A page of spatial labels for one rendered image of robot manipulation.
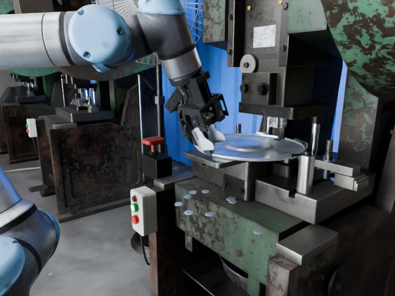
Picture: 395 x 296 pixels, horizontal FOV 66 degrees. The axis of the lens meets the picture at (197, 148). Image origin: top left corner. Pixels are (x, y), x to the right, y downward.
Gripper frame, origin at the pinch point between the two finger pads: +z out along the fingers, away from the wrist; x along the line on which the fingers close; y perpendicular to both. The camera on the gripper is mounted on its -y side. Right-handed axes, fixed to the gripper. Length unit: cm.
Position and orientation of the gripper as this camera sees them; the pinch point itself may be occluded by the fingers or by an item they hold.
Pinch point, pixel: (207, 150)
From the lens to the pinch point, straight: 73.9
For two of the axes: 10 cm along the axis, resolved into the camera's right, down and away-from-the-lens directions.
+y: 6.5, 1.9, -7.3
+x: 6.9, -5.5, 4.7
